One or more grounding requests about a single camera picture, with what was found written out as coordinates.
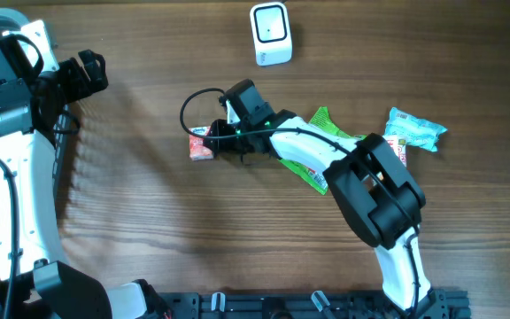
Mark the green snack bag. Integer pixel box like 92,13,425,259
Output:
280,106,366,195

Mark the red snack packet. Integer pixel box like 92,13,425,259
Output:
189,127,214,161

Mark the green instant noodle cup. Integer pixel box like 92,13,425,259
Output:
383,135,407,167

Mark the light blue snack packet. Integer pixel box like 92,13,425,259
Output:
384,107,448,152

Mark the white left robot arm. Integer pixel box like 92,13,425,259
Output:
0,44,151,318

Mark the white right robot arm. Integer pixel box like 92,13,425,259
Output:
205,79,430,316

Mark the white barcode scanner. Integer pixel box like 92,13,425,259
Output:
250,2,293,66

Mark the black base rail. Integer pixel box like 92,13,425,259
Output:
160,289,472,319

